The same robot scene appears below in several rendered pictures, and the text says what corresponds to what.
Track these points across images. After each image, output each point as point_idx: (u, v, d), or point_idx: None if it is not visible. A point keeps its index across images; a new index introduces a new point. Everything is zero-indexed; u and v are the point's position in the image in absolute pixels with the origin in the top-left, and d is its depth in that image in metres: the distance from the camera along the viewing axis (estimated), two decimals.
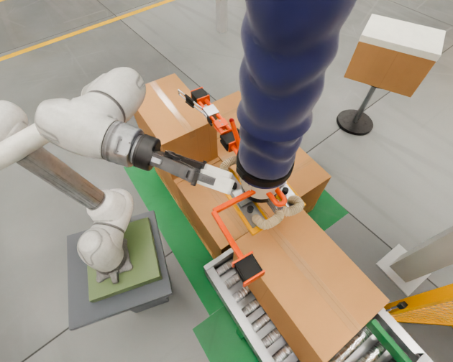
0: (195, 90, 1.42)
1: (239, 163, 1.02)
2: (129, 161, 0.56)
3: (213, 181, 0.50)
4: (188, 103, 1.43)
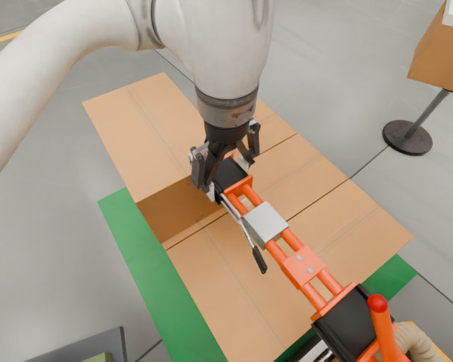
0: (217, 165, 0.59)
1: None
2: None
3: None
4: None
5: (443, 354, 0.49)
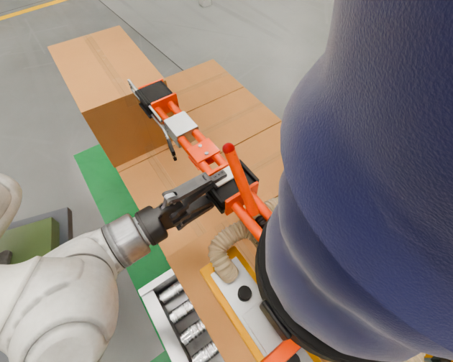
0: (149, 86, 0.72)
1: (269, 291, 0.33)
2: None
3: None
4: (144, 108, 0.74)
5: None
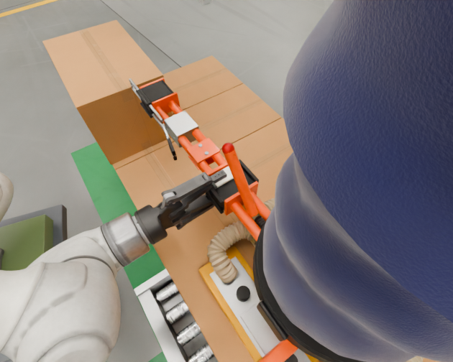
0: (150, 85, 0.73)
1: (266, 291, 0.33)
2: None
3: None
4: (144, 108, 0.74)
5: None
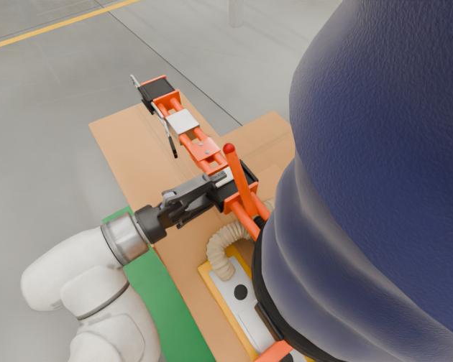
0: (152, 82, 0.72)
1: (264, 292, 0.34)
2: None
3: None
4: (146, 105, 0.74)
5: None
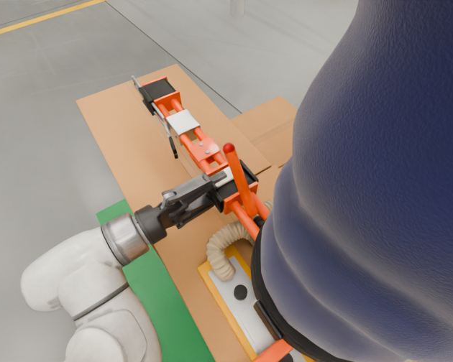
0: (152, 83, 0.73)
1: (263, 291, 0.34)
2: None
3: None
4: (147, 105, 0.74)
5: None
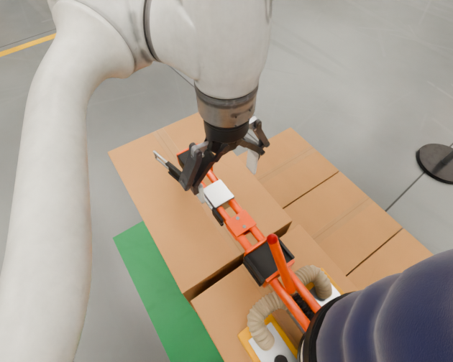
0: (186, 152, 0.78)
1: None
2: None
3: None
4: (174, 177, 0.78)
5: (339, 289, 0.70)
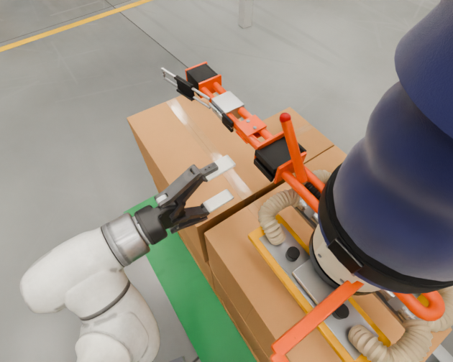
0: (195, 68, 0.78)
1: (340, 230, 0.38)
2: None
3: (217, 205, 0.65)
4: (182, 93, 0.78)
5: None
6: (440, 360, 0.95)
